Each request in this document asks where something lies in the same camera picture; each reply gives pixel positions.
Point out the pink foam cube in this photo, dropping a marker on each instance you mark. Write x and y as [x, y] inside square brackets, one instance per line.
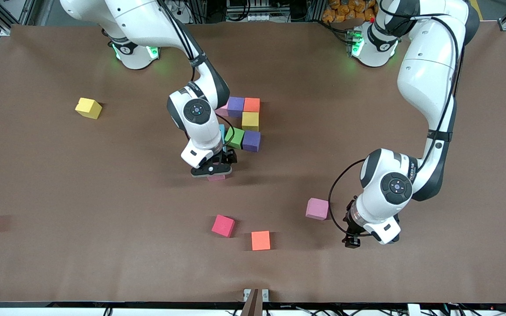
[317, 208]
[216, 177]
[223, 111]

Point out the blue foam cube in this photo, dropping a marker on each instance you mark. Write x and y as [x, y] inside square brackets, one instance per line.
[224, 147]
[222, 131]

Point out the green foam cube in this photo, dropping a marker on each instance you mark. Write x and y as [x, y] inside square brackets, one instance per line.
[237, 138]

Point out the purple foam cube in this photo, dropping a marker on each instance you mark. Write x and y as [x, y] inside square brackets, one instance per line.
[251, 141]
[236, 106]

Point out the yellow foam cube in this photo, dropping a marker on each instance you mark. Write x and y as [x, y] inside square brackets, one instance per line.
[88, 108]
[250, 121]

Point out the orange foam cube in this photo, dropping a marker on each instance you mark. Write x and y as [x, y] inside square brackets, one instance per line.
[261, 240]
[251, 104]

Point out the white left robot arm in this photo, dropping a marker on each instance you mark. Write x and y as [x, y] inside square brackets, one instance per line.
[428, 74]

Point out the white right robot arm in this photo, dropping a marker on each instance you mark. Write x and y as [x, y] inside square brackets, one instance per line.
[147, 22]

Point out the red foam cube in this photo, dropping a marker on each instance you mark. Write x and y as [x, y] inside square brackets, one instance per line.
[223, 225]

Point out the brown paper table cover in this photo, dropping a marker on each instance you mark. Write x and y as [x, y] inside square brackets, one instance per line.
[103, 175]

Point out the white power strip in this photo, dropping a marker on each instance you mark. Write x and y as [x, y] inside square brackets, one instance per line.
[178, 8]

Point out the white socket box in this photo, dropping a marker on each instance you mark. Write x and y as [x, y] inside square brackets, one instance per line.
[253, 17]

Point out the bag of orange items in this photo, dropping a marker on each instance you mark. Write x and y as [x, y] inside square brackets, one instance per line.
[345, 11]

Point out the metal clamp bracket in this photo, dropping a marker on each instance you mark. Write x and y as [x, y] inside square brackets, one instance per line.
[255, 303]

